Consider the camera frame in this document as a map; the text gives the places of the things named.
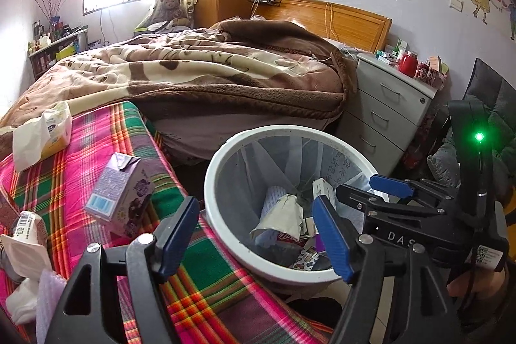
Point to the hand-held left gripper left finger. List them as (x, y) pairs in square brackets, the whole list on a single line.
[(177, 235)]

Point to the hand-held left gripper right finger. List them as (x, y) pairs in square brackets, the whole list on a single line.
[(332, 235)]

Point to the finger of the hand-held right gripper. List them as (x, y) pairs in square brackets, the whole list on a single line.
[(363, 201), (391, 187)]

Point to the white trash bin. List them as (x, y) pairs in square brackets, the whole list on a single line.
[(219, 203)]

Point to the paper packet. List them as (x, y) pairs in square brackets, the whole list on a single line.
[(282, 215)]

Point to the purple drink carton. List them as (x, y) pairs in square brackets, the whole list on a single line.
[(121, 195)]

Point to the white plastic milk bottle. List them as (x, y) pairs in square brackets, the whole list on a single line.
[(28, 251)]

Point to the person's right hand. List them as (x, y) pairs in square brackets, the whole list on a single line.
[(475, 281)]

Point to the colourful printed wrapper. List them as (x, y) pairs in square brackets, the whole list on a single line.
[(306, 259)]

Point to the grey drawer nightstand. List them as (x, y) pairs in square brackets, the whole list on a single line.
[(387, 106)]

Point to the greyish brown bed sheet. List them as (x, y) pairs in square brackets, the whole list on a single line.
[(242, 134)]

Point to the red printed can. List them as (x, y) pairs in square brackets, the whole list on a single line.
[(423, 70)]

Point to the red jar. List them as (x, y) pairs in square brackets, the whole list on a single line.
[(407, 65)]

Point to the pink printed box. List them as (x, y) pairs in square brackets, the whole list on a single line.
[(438, 72)]

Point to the plaid bed sheet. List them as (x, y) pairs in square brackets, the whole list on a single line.
[(60, 187)]

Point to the black chair grey cushion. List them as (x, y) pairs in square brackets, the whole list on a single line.
[(487, 86)]

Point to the white green medicine boxes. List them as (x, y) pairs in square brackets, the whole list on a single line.
[(391, 54)]

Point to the brown patterned blanket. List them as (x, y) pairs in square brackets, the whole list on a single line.
[(201, 78)]

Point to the wooden headboard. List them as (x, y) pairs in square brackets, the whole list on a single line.
[(354, 25)]

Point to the white crumpled tissue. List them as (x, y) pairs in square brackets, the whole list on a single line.
[(22, 299)]

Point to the yellow tissue pack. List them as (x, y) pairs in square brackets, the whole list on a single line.
[(40, 134)]

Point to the cluttered shelf unit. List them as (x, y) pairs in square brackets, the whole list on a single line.
[(52, 54)]

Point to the brown teddy bear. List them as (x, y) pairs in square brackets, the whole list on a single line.
[(171, 7)]

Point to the dried branches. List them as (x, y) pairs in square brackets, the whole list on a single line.
[(54, 1)]

